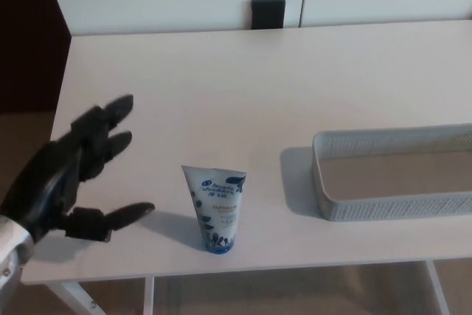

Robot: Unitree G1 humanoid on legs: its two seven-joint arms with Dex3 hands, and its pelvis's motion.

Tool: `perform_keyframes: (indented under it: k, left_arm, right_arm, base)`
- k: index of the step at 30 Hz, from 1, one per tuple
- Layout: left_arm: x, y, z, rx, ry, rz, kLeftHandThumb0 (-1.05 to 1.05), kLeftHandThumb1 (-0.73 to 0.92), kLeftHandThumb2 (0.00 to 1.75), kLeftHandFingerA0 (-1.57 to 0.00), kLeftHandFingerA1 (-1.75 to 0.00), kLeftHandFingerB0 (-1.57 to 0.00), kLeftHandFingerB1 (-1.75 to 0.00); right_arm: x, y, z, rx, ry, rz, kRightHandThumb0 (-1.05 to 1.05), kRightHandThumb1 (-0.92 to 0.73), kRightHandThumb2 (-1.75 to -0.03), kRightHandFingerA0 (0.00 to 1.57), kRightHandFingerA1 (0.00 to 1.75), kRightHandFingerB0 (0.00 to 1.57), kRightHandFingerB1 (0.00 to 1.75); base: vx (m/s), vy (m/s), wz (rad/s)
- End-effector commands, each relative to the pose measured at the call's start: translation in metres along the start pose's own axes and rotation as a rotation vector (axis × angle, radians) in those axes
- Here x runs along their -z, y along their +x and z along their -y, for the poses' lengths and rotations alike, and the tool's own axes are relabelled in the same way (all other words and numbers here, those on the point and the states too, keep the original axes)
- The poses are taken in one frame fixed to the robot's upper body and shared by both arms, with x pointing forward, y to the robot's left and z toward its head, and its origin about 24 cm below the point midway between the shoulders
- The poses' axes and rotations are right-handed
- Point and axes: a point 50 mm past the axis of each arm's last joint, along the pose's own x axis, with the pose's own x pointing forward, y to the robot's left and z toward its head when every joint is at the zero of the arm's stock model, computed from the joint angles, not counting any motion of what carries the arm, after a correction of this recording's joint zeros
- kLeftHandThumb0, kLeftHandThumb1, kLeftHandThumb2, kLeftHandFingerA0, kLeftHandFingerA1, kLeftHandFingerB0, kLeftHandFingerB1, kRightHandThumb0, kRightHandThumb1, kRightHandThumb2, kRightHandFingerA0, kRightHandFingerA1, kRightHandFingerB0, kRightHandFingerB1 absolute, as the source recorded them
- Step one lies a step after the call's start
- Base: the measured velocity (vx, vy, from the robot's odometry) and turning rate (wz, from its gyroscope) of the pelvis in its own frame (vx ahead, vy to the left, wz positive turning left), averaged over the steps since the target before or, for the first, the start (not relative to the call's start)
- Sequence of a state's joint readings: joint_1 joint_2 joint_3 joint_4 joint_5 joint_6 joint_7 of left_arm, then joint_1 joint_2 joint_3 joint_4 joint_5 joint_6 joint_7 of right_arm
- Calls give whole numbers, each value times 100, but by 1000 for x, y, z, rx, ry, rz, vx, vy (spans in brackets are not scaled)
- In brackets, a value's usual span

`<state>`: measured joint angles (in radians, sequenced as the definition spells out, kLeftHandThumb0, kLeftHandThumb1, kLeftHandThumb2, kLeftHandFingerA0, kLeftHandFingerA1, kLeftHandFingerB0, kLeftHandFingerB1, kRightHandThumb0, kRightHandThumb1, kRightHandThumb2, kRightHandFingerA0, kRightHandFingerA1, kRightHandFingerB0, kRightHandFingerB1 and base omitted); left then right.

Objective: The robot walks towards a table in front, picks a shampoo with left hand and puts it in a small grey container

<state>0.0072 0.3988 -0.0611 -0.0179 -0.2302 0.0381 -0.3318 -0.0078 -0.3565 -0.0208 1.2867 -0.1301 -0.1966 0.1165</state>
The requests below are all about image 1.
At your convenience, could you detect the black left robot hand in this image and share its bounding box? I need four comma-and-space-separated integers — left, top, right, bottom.
0, 94, 156, 245

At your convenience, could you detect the white blue shampoo tube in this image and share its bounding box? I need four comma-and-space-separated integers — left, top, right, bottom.
181, 165, 247, 255

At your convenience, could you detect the small grey mesh container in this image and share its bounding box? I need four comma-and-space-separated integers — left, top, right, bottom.
312, 122, 472, 223

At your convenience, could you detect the dark red curtain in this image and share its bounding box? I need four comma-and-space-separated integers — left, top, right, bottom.
0, 0, 73, 115

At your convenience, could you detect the white table frame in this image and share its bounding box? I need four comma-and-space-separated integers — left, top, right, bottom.
46, 259, 454, 315

